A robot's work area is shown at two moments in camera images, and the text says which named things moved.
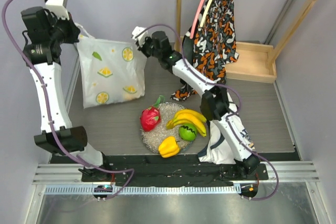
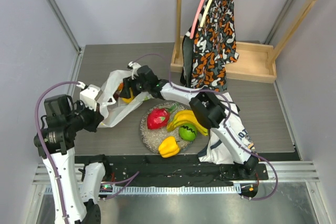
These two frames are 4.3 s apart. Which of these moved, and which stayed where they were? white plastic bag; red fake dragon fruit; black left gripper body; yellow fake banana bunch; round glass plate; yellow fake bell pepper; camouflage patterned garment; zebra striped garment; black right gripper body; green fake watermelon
Moved: black left gripper body; white plastic bag; red fake dragon fruit; black right gripper body
Stayed: camouflage patterned garment; green fake watermelon; zebra striped garment; yellow fake bell pepper; round glass plate; yellow fake banana bunch
